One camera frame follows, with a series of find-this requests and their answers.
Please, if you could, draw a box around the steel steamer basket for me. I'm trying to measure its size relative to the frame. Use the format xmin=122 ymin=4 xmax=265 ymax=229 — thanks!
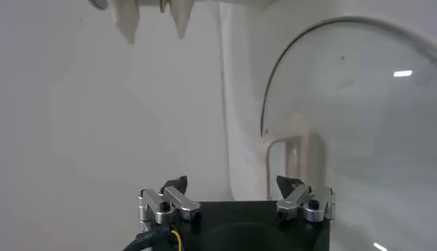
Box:
xmin=87 ymin=0 xmax=141 ymax=45

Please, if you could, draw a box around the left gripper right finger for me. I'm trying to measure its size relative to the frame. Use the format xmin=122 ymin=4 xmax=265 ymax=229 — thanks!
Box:
xmin=275 ymin=175 xmax=336 ymax=223

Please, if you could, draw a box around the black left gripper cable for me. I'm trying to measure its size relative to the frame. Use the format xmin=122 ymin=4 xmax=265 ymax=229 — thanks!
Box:
xmin=122 ymin=224 xmax=184 ymax=251

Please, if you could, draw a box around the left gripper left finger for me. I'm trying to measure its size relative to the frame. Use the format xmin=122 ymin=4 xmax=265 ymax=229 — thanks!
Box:
xmin=137 ymin=175 xmax=202 ymax=233

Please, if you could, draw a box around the glass lid with cream handle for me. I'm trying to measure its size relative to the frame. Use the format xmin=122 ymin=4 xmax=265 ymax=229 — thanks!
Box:
xmin=259 ymin=16 xmax=437 ymax=251

